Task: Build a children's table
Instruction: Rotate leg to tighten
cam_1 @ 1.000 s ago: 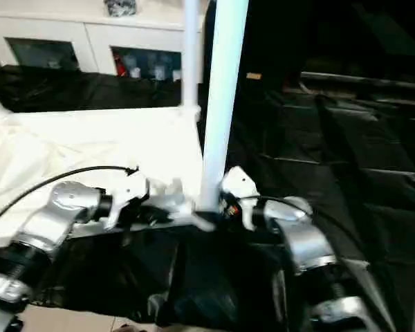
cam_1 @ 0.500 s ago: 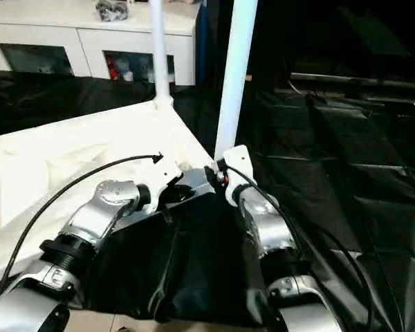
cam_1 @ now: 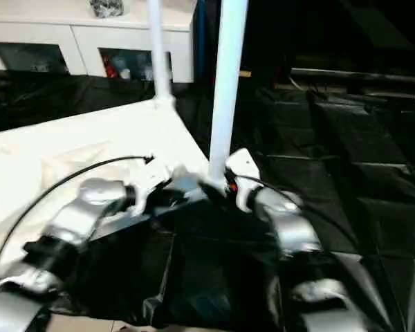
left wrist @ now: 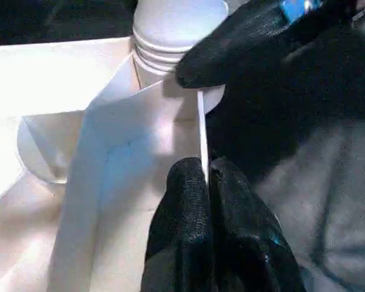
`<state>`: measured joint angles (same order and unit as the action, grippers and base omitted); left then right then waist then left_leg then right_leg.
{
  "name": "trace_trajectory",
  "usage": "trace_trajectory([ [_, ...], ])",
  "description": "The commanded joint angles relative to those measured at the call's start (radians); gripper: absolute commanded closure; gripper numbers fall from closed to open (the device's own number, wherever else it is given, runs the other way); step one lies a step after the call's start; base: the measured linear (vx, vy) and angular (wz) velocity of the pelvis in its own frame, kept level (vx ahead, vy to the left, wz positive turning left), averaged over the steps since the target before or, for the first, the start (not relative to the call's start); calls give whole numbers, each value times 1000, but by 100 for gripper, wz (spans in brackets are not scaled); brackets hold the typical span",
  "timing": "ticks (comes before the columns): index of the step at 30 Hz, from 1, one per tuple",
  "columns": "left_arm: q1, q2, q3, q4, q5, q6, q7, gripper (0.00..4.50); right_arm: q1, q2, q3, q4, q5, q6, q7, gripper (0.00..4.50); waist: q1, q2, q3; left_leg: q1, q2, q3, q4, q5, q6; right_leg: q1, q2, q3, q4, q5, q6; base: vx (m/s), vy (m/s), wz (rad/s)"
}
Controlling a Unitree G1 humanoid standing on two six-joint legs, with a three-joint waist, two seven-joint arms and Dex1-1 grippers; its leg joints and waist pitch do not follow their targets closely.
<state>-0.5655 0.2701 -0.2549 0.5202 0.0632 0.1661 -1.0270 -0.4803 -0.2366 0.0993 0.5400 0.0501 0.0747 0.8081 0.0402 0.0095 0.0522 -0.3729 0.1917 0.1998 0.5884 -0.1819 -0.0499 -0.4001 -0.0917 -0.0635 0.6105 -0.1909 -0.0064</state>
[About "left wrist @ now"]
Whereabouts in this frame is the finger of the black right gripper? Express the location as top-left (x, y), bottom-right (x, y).
top-left (175, 0), bottom-right (356, 91)

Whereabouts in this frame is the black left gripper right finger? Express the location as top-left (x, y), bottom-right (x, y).
top-left (208, 156), bottom-right (306, 292)

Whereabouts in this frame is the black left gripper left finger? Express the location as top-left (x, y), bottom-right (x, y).
top-left (140, 156), bottom-right (217, 292)

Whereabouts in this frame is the white plastic table top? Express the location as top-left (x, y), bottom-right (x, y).
top-left (0, 36), bottom-right (227, 292)

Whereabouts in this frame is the white plastic table leg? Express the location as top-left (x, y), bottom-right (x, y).
top-left (131, 0), bottom-right (229, 89)

